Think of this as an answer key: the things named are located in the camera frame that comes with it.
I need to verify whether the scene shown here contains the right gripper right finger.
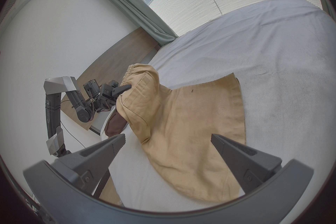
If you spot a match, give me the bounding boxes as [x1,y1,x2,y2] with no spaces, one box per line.
[211,133,283,194]

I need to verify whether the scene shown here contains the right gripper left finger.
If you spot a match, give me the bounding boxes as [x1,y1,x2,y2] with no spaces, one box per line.
[53,134,127,194]

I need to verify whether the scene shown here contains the tan shorts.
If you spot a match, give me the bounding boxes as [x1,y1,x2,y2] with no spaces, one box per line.
[115,63,247,203]

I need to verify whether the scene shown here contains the brown shorts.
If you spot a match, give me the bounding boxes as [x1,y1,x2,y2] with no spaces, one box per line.
[105,113,129,137]

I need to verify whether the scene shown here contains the grey-green curtain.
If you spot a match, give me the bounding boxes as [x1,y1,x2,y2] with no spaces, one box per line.
[77,0,176,46]

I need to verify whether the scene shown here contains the bed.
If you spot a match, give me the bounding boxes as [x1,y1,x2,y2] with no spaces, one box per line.
[60,0,332,211]

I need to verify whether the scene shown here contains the black cable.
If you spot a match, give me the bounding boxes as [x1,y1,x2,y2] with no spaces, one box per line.
[60,120,86,148]

